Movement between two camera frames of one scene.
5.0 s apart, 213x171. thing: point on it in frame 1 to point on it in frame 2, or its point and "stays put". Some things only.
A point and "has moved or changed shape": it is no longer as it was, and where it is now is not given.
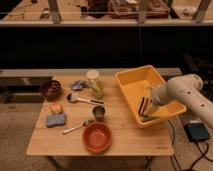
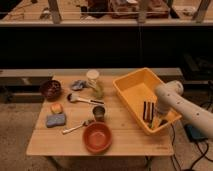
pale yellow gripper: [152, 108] to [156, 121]
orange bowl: [97, 137] stays put
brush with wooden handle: [73, 97] stays put
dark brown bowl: [51, 89] stays put
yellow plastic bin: [142, 81] has moved or changed shape
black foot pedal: [196, 130] stays put
